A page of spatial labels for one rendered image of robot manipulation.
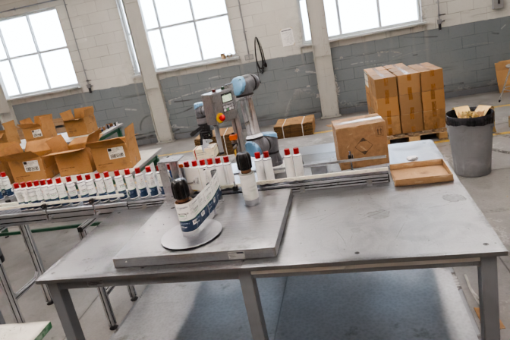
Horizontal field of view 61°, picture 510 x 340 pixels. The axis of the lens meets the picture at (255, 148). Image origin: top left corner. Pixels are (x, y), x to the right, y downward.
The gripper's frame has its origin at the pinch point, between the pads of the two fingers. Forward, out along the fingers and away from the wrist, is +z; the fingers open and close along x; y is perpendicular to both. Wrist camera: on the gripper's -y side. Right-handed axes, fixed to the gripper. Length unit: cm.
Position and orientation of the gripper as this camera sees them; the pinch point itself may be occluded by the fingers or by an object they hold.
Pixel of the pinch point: (205, 149)
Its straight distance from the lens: 327.3
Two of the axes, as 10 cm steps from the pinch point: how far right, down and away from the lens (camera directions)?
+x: 1.4, -2.9, 9.5
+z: 1.7, 9.5, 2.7
